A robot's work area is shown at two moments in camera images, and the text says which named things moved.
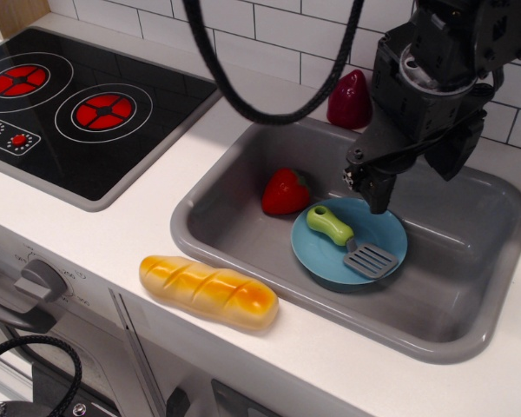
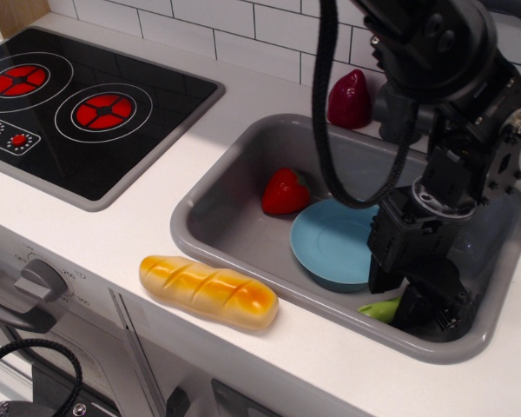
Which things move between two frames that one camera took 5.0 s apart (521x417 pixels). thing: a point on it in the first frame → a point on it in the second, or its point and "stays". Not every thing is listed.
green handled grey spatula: x=367 y=260 → x=385 y=310
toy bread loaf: x=233 y=299 stays
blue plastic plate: x=323 y=261 stays
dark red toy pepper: x=349 y=102 stays
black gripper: x=406 y=125 → x=410 y=228
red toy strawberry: x=285 y=193 stays
